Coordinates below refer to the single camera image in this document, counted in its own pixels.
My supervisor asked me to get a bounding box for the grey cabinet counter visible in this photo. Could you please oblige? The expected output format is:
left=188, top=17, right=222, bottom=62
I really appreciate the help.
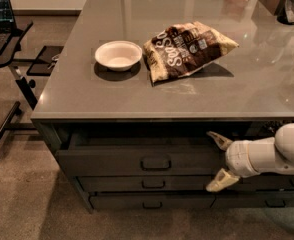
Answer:
left=31, top=0, right=294, bottom=211

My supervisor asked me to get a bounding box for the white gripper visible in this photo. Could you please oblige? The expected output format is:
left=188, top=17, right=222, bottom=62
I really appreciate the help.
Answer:
left=206, top=131, right=257, bottom=192

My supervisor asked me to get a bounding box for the grey drawer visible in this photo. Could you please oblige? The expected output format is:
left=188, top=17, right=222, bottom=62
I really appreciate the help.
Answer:
left=212, top=192, right=294, bottom=208
left=229, top=174, right=294, bottom=191
left=244, top=120, right=294, bottom=140
left=56, top=134, right=225, bottom=177
left=78, top=175, right=211, bottom=192
left=89, top=193, right=215, bottom=210

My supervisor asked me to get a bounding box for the white paper bowl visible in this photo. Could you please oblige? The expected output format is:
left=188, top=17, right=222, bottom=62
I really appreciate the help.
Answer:
left=94, top=41, right=142, bottom=72

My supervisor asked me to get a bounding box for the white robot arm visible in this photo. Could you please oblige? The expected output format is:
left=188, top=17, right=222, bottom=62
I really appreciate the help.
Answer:
left=206, top=123, right=294, bottom=192

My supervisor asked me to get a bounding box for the brown chip bag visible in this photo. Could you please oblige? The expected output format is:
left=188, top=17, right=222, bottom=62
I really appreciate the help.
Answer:
left=143, top=21, right=239, bottom=83

